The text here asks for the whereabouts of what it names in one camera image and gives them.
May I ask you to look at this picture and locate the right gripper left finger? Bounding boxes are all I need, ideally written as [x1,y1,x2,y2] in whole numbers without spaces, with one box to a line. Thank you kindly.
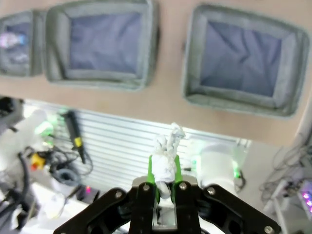
[53,155,160,234]

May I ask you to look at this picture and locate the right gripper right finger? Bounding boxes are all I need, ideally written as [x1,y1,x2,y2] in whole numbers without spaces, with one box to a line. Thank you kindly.
[173,156,281,234]

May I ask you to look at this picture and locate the white paper tissue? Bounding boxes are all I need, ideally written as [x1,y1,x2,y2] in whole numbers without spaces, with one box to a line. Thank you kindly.
[150,122,187,199]

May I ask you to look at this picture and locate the clear plastic bottle blue cap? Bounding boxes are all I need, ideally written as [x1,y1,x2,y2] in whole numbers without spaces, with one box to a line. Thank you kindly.
[0,33,26,48]

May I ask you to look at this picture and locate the black box with pink light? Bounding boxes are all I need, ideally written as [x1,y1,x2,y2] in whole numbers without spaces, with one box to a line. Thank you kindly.
[75,185,100,203]

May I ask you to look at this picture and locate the white power strip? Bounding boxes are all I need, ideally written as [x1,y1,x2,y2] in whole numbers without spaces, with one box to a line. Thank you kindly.
[263,177,293,215]

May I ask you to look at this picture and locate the black tool with yellow label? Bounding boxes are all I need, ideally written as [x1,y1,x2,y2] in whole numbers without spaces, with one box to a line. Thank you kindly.
[62,111,87,164]

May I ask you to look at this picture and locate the device with purple lights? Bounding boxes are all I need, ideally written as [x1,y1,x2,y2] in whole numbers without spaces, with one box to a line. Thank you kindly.
[296,180,312,213]

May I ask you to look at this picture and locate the yellow emergency stop button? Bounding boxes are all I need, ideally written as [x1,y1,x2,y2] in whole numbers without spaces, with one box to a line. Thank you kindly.
[31,152,46,170]

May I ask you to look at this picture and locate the grey fabric basket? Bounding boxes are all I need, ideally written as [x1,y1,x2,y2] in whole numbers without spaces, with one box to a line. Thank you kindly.
[0,11,46,78]
[182,3,310,119]
[45,0,160,91]

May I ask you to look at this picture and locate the ribbed aluminium base plate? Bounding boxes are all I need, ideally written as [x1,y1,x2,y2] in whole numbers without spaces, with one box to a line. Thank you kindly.
[24,99,252,195]

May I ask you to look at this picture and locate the grey coiled cable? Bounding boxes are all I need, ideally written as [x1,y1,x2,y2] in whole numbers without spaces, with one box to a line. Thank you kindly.
[55,168,81,187]

